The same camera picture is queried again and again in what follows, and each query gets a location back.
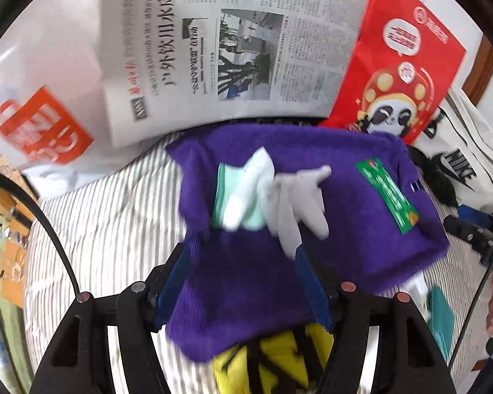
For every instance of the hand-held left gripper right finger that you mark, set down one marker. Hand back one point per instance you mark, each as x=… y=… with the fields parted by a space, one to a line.
x=313 y=293

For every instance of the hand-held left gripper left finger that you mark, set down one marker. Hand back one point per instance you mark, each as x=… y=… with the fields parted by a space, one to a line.
x=171 y=291

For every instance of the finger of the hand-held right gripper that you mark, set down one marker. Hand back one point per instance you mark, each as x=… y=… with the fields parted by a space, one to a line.
x=466 y=225

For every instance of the purple towel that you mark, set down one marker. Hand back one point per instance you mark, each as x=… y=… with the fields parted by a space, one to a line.
x=238 y=287

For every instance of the yellow cloth with black print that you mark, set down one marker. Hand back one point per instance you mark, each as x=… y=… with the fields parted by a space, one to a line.
x=271 y=361

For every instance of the pale grey glove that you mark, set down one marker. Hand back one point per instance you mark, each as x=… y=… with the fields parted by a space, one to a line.
x=289 y=209

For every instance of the teal ribbed cloth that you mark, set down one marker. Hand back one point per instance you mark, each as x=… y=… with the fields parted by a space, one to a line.
x=440 y=320

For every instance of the white cloth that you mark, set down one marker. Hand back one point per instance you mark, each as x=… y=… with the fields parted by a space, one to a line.
x=250 y=188

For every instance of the light green packet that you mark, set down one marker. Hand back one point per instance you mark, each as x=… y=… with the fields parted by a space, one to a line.
x=226 y=180

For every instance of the white bag with black logo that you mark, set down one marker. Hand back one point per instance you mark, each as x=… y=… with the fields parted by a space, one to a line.
x=460 y=139

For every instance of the striped bed sheet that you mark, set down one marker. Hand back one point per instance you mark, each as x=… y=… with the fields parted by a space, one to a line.
x=115 y=221

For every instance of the wooden cabinet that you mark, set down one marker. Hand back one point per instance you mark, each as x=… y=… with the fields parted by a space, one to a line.
x=8 y=262

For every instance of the red bag with panda print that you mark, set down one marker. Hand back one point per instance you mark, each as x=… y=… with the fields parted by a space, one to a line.
x=398 y=57

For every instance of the white bag with orange print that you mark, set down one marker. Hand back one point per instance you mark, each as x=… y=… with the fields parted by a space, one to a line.
x=45 y=102

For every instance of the newspaper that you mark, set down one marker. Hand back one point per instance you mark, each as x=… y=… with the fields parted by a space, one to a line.
x=238 y=41

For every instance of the brown wooden frame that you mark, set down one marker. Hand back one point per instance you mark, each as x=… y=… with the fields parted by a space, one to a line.
x=482 y=65

